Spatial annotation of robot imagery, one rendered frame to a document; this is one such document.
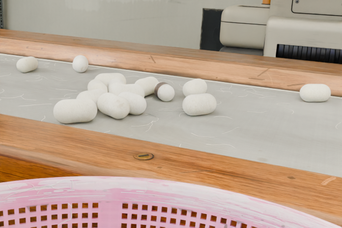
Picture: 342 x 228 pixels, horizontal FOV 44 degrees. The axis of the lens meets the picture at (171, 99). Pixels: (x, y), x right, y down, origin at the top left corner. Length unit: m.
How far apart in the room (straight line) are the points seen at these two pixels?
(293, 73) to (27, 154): 0.39
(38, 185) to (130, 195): 0.04
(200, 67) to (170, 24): 1.98
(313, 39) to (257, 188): 0.79
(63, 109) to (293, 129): 0.20
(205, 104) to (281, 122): 0.08
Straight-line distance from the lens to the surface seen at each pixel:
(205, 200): 0.20
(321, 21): 1.01
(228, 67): 0.57
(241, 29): 1.30
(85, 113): 0.37
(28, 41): 0.72
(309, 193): 0.22
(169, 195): 0.20
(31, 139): 0.27
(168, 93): 0.44
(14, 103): 0.44
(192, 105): 0.40
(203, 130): 0.37
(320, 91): 0.50
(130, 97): 0.39
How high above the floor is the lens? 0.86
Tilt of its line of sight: 15 degrees down
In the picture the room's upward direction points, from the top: 3 degrees clockwise
